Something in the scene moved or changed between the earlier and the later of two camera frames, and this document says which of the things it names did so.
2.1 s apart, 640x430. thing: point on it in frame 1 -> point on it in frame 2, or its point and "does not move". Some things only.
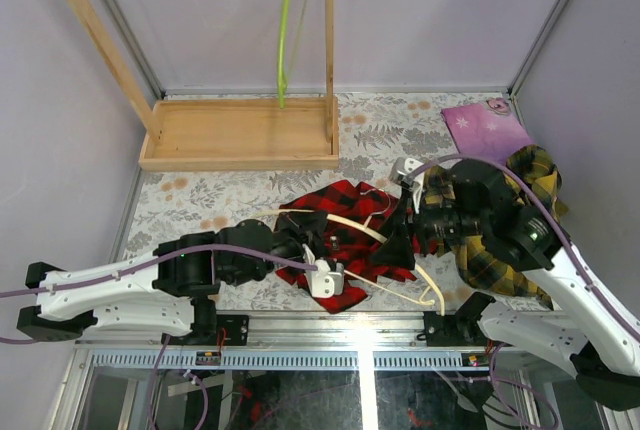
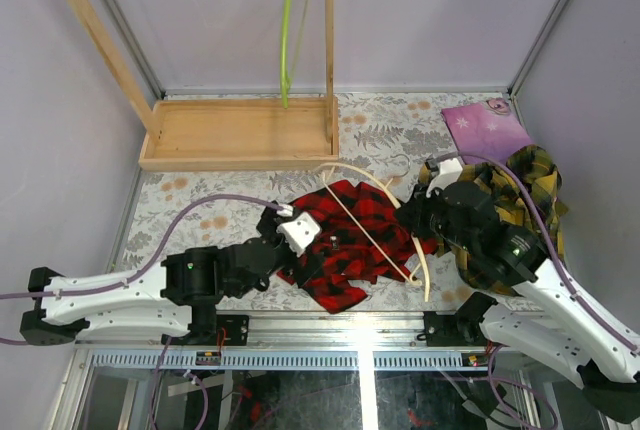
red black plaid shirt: x=349 y=251 does not move
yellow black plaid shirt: x=537 y=172 does not move
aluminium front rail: x=298 y=330 does not move
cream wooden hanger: x=374 y=236 -> x=325 y=169
